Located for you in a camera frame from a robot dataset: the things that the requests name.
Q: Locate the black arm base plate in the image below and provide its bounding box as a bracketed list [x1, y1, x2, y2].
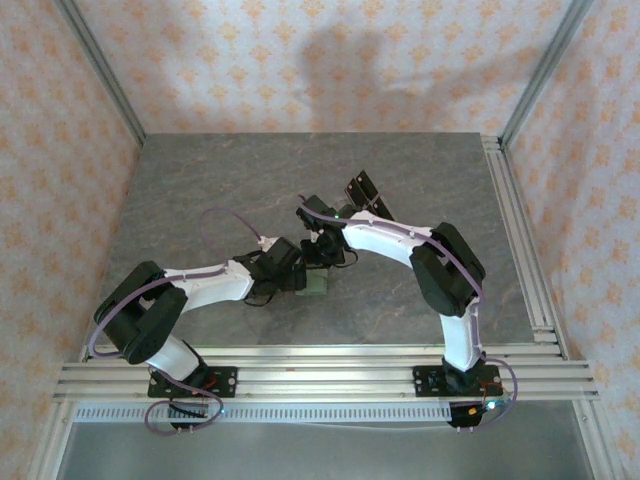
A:
[148, 366, 238, 400]
[413, 364, 501, 399]

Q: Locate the white slotted cable duct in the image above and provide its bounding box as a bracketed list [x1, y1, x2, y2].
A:
[73, 403, 454, 422]

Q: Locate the aluminium side rail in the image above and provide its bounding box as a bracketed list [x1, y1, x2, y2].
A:
[482, 134, 571, 359]

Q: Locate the grey metal panel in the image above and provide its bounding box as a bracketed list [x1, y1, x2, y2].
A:
[57, 419, 599, 480]

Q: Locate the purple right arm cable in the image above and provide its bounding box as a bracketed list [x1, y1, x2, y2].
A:
[297, 194, 519, 431]

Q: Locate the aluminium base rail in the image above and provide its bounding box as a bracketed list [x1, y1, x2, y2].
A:
[52, 344, 601, 402]

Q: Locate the aluminium frame post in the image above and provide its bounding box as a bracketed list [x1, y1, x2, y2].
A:
[499, 0, 596, 146]
[54, 0, 147, 147]

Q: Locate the black controller board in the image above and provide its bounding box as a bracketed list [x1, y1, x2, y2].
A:
[447, 399, 501, 430]

